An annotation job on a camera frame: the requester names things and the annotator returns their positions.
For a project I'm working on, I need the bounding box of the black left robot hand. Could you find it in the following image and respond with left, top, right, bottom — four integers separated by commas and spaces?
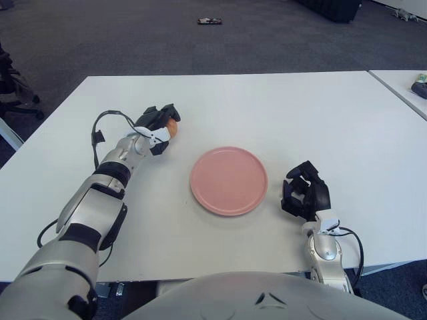
135, 104, 182, 157

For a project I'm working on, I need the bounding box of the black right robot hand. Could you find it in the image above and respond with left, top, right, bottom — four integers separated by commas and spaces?
280, 160, 342, 234

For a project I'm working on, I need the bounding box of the pink round plate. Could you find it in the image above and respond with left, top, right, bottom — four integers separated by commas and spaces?
189, 146, 269, 217

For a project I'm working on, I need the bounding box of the grey robot torso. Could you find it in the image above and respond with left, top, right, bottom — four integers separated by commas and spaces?
123, 271, 411, 320

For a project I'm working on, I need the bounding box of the black office chair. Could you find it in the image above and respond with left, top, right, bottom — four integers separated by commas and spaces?
0, 43, 45, 121

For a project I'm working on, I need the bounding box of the white panel edge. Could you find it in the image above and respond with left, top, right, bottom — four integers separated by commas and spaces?
0, 118, 24, 151

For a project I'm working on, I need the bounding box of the grey handheld controller with screen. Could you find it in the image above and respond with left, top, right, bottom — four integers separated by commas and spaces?
410, 81, 427, 99

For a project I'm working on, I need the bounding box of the black cabinet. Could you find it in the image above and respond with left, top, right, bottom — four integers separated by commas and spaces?
296, 0, 363, 24

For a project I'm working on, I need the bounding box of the grey robot dog toy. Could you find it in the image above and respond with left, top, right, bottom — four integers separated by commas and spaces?
392, 8, 421, 23

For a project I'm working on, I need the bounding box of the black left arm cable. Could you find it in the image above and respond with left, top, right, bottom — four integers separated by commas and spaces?
90, 109, 141, 171

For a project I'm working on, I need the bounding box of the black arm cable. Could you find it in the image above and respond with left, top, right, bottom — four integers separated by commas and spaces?
90, 109, 141, 171
333, 226, 364, 296

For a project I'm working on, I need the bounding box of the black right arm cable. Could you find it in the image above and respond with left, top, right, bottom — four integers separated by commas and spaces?
333, 226, 364, 296

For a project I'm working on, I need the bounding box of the white table frame beam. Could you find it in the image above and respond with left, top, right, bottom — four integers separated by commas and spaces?
362, 261, 414, 276

